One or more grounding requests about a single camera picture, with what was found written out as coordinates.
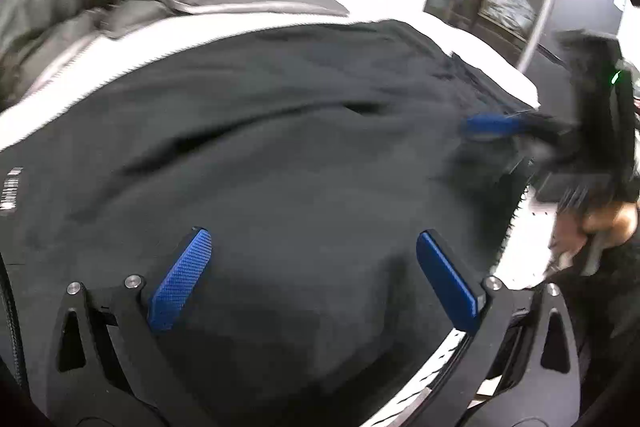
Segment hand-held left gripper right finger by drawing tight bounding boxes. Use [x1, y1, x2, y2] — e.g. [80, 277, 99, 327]
[385, 229, 582, 427]

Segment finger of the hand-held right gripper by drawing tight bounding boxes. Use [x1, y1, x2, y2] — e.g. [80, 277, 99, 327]
[462, 113, 577, 148]

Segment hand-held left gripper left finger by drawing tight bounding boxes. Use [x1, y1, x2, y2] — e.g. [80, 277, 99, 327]
[49, 227, 216, 427]

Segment black pants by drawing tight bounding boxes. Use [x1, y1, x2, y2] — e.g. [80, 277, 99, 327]
[0, 19, 541, 427]

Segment person's right forearm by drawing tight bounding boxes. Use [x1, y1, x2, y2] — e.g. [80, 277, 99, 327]
[547, 237, 640, 413]

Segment person's right hand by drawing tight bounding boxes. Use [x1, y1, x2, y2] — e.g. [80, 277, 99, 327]
[549, 201, 637, 269]

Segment white folded cloth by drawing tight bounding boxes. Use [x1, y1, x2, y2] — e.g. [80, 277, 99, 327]
[486, 0, 537, 35]

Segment white hexagon-patterned mattress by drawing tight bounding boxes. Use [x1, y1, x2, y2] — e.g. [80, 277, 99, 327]
[0, 0, 543, 427]

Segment black braided cable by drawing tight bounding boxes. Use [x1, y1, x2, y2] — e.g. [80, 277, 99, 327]
[0, 254, 27, 390]

